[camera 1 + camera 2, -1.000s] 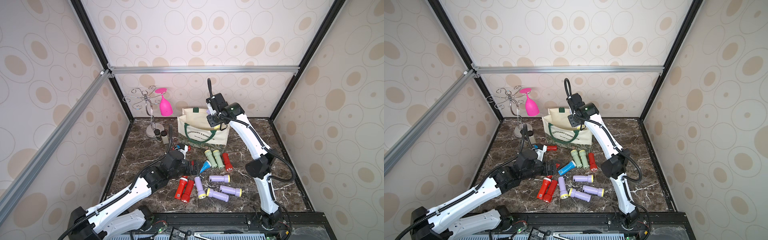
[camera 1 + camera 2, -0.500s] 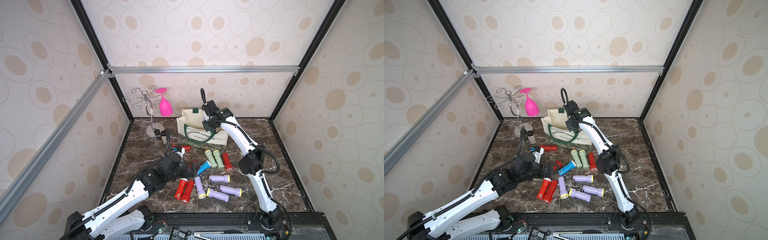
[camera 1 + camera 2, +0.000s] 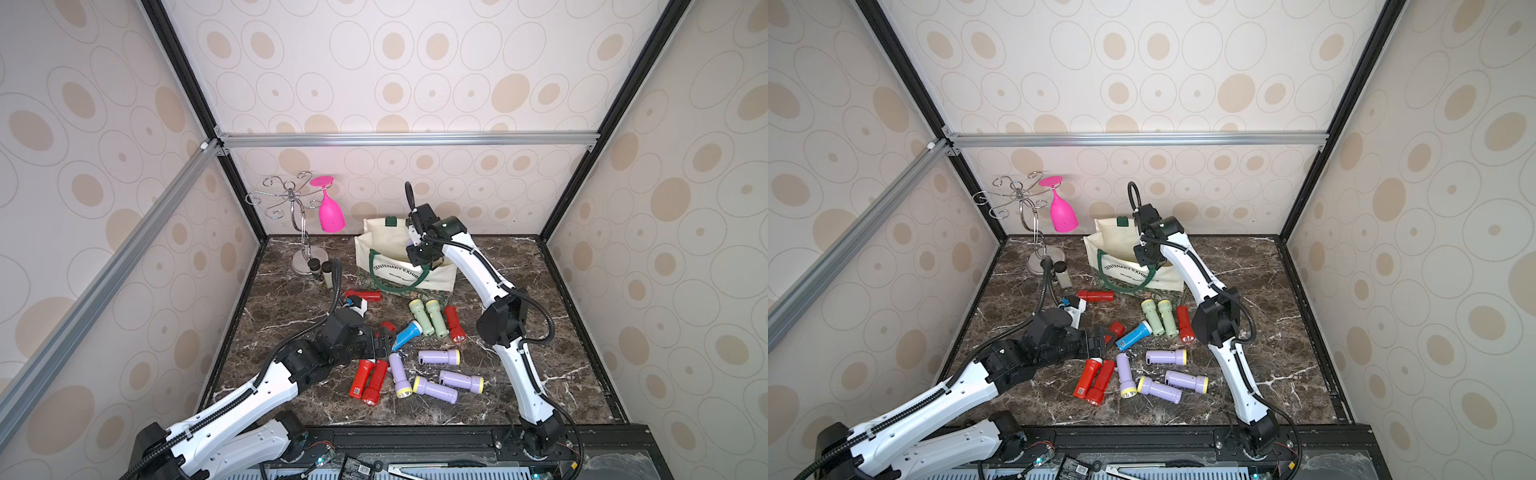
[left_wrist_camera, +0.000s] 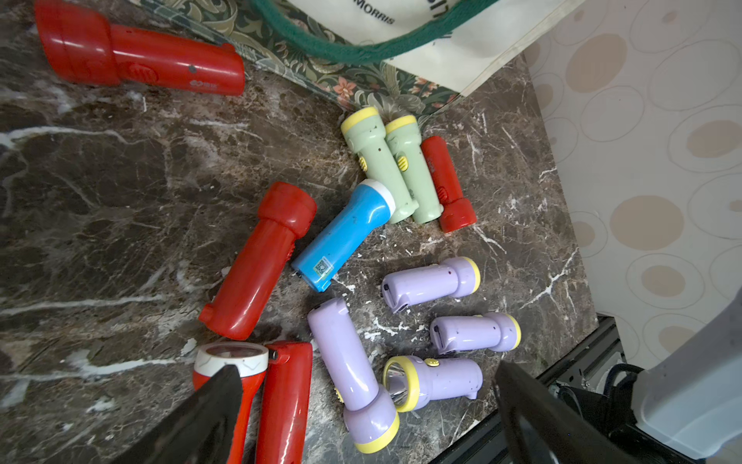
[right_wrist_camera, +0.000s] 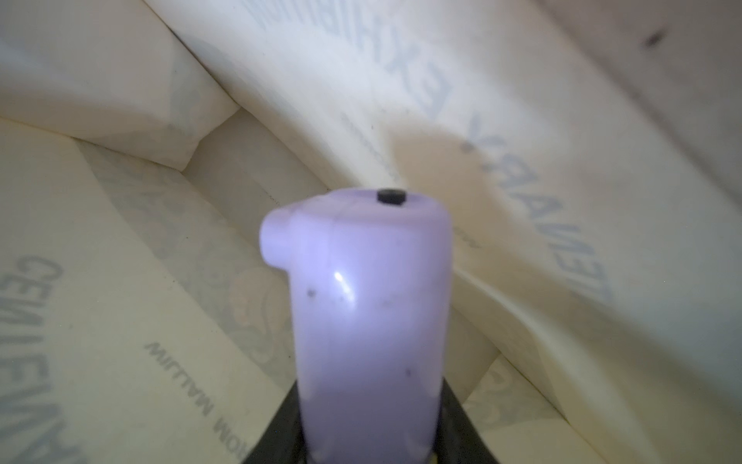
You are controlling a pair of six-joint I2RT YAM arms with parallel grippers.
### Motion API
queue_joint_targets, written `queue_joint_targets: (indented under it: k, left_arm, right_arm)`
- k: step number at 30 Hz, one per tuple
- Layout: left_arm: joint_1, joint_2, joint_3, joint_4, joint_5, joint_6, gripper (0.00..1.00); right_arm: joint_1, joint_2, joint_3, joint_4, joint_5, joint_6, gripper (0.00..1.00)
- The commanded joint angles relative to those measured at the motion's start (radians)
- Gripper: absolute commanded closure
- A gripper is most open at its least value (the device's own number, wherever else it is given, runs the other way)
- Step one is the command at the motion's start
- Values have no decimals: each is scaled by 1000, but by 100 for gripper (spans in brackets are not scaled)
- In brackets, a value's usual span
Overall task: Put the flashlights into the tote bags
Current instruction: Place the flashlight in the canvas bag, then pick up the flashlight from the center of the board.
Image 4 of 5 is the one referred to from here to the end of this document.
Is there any left green flashlight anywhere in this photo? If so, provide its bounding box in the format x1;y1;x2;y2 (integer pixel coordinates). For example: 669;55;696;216
341;106;419;223

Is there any red flashlight white ring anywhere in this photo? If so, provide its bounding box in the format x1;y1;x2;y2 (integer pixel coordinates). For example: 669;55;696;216
192;340;271;464

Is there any purple flashlight diagonal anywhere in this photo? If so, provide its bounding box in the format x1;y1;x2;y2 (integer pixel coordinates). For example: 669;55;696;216
307;298;400;454

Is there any small red flashlight right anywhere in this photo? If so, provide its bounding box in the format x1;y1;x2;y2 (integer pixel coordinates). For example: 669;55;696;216
421;136;477;233

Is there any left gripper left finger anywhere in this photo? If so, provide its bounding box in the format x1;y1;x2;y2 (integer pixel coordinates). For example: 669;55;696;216
114;365;243;463

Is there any red flashlight bottom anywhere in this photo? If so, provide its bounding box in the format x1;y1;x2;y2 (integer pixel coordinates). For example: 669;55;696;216
255;340;313;463

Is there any purple flashlight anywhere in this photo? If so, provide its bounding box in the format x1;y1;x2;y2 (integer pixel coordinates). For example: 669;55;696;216
381;256;481;313
383;356;483;413
430;312;522;355

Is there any purple flashlight right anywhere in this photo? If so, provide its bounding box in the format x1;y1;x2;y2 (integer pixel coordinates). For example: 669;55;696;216
430;312;522;355

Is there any purple flashlight upper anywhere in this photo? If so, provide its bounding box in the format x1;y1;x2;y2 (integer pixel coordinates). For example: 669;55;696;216
381;256;481;313

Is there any cream canvas tote bag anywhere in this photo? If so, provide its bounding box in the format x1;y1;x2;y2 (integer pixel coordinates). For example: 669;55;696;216
129;0;589;120

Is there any blue flashlight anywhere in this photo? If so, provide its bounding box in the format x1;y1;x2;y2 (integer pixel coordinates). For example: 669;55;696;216
292;179;396;292

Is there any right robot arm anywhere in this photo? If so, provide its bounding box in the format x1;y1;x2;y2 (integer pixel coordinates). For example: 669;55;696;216
554;296;741;463

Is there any green flashlight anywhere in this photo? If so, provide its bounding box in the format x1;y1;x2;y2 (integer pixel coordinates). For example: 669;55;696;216
386;115;444;224
341;106;419;223

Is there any purple flashlight bottom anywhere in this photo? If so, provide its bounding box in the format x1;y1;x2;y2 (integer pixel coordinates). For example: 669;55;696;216
383;356;483;413

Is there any right green flashlight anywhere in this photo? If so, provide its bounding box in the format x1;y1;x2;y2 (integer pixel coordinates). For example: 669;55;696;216
386;115;444;224

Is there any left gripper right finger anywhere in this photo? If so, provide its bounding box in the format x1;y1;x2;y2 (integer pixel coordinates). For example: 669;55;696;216
496;362;635;463

